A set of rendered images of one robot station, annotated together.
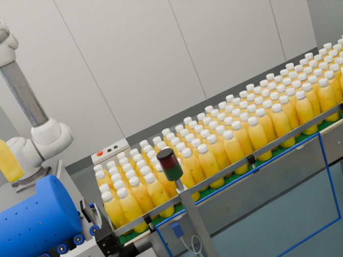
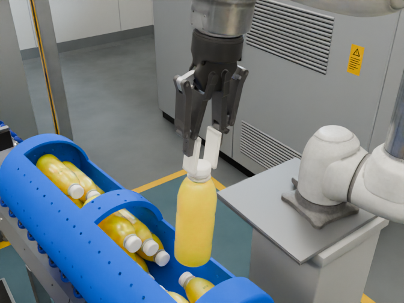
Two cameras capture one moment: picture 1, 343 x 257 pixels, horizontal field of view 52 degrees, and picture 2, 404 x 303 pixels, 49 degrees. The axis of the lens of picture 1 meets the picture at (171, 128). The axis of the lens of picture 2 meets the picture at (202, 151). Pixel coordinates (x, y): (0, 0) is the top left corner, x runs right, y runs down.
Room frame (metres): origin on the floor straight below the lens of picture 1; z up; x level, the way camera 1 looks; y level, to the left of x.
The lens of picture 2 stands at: (1.01, 0.12, 1.91)
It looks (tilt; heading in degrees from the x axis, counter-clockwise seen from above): 32 degrees down; 58
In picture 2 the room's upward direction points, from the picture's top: straight up
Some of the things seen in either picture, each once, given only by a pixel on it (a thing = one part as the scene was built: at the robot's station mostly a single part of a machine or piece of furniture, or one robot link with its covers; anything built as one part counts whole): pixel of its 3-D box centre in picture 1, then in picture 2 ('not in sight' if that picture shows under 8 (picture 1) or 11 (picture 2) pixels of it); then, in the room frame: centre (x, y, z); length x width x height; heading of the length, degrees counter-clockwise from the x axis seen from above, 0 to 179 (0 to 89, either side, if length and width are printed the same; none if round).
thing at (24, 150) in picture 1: (21, 155); (331, 162); (1.94, 0.85, 1.18); 0.18 x 0.16 x 0.22; 108
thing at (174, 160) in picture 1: (167, 159); not in sight; (1.07, 0.06, 1.23); 0.06 x 0.06 x 0.04
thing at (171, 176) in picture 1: (172, 170); not in sight; (1.07, 0.06, 1.18); 0.06 x 0.06 x 0.05
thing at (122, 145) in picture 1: (113, 157); not in sight; (1.68, 0.34, 1.05); 0.20 x 0.10 x 0.10; 100
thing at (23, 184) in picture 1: (28, 177); (316, 194); (1.94, 0.89, 1.05); 0.22 x 0.18 x 0.06; 87
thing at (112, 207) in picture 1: (117, 213); not in sight; (1.26, 0.35, 0.99); 0.07 x 0.07 x 0.19
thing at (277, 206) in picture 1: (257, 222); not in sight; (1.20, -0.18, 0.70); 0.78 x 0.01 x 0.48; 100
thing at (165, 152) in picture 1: (173, 171); not in sight; (1.07, 0.06, 1.18); 0.06 x 0.06 x 0.16
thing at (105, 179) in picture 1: (109, 190); not in sight; (1.47, 0.39, 0.99); 0.07 x 0.07 x 0.19
